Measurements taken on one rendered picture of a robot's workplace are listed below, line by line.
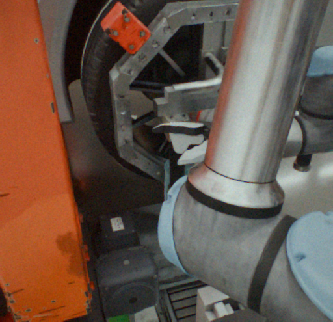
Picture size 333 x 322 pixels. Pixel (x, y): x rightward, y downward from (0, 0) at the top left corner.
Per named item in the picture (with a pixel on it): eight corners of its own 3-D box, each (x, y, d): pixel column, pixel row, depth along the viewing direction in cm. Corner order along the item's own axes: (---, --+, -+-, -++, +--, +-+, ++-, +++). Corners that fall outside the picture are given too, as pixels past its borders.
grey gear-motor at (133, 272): (135, 247, 166) (131, 183, 146) (162, 338, 132) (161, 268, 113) (92, 257, 161) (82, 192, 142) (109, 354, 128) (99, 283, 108)
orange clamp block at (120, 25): (145, 25, 97) (118, 0, 92) (153, 34, 91) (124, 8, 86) (127, 47, 99) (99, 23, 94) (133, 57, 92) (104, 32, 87)
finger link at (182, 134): (152, 153, 72) (199, 160, 70) (151, 123, 70) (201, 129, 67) (158, 147, 75) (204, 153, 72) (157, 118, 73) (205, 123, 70)
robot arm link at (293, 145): (305, 123, 66) (278, 110, 73) (281, 126, 65) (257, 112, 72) (299, 163, 69) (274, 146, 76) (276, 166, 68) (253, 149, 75)
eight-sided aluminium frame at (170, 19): (273, 159, 134) (305, -10, 104) (283, 170, 129) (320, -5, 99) (118, 188, 120) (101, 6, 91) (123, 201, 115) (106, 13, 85)
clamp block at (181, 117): (177, 120, 91) (177, 99, 88) (190, 139, 83) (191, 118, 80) (157, 123, 89) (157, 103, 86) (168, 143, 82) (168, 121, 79)
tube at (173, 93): (211, 62, 100) (213, 20, 94) (244, 92, 85) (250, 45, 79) (145, 70, 96) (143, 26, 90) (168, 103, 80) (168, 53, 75)
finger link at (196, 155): (193, 196, 58) (224, 174, 64) (194, 159, 55) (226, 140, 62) (176, 189, 59) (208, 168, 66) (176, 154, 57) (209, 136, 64)
